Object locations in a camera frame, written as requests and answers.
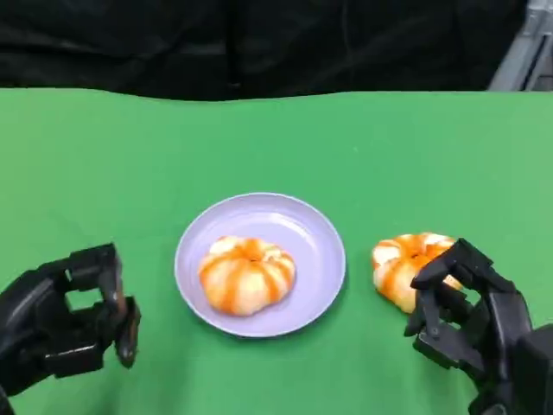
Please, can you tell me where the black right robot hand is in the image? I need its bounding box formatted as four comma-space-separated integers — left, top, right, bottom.
404, 237, 535, 415

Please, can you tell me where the black backdrop curtain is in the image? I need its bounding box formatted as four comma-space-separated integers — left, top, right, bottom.
0, 0, 531, 101

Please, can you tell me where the grey metal frame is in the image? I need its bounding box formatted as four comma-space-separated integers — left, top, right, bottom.
489, 0, 553, 92

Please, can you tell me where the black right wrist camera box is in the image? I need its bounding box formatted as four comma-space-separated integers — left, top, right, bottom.
516, 323, 553, 415

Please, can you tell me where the green table cloth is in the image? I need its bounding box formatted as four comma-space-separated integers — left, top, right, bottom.
0, 86, 553, 415

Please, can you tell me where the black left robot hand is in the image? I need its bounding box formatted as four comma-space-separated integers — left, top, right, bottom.
0, 242, 143, 415

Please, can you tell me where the orange and white toy bread roll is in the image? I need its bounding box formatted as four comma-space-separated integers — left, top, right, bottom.
372, 232, 463, 315
197, 235, 297, 316

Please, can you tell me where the lilac plate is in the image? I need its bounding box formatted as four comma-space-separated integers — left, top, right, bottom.
174, 192, 347, 338

